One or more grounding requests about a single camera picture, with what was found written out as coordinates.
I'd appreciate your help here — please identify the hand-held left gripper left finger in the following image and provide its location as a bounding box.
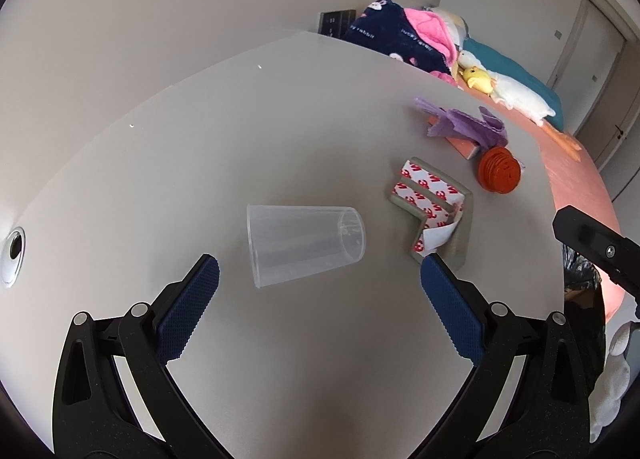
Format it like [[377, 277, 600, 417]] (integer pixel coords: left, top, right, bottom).
[[52, 254, 226, 459]]

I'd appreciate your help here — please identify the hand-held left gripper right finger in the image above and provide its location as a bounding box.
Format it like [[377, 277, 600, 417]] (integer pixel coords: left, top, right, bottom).
[[420, 254, 598, 459]]

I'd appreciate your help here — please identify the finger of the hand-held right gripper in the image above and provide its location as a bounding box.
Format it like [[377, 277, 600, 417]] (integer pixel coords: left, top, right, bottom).
[[552, 205, 640, 302]]

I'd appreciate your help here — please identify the black trash bag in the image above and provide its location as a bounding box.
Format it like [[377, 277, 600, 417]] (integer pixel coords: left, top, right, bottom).
[[562, 244, 608, 390]]

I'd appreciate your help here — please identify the clear plastic cup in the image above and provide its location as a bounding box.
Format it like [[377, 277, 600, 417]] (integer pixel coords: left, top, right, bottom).
[[246, 204, 367, 290]]

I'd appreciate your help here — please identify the pink bed sheet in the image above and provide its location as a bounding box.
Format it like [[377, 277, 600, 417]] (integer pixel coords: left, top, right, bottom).
[[495, 89, 631, 320]]

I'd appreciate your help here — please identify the white fluffy cloth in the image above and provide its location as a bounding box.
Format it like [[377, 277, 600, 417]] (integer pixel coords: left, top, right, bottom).
[[590, 321, 636, 445]]

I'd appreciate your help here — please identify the orange ridged round object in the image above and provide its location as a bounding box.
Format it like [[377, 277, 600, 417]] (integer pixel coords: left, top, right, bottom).
[[477, 146, 523, 196]]

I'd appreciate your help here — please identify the orange rectangular block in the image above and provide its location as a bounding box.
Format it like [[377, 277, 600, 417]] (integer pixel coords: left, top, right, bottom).
[[447, 135, 485, 160]]

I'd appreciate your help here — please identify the white goose plush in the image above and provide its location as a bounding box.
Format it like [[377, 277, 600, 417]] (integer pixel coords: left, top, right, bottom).
[[457, 50, 583, 160]]

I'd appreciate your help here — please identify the purple cloth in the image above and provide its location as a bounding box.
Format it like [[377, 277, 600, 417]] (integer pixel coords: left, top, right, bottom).
[[414, 97, 508, 148]]

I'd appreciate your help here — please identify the white plush toy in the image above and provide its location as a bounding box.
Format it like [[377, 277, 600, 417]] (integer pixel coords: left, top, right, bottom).
[[462, 36, 565, 130]]

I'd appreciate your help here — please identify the yellow duck plush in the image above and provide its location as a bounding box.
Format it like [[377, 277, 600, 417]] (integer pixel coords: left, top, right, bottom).
[[460, 66, 497, 96]]

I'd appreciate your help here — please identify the white wardrobe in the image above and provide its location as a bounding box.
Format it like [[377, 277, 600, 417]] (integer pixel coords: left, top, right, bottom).
[[440, 0, 640, 200]]

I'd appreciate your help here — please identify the white and pink printed blanket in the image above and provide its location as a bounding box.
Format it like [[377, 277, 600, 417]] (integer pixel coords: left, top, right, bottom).
[[430, 9, 471, 40]]

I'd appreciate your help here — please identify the navy and pink fleece blanket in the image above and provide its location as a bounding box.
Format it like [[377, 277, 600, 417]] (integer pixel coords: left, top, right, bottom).
[[339, 0, 463, 86]]

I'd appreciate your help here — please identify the grey bracket with red-white tape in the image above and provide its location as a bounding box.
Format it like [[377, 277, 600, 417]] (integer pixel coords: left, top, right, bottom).
[[386, 156, 475, 270]]

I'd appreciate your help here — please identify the metal desk cable grommet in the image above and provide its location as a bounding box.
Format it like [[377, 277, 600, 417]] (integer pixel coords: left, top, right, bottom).
[[0, 226, 27, 287]]

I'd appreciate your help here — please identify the black wall socket panel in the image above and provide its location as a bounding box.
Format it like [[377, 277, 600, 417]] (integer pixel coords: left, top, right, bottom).
[[317, 10, 357, 38]]

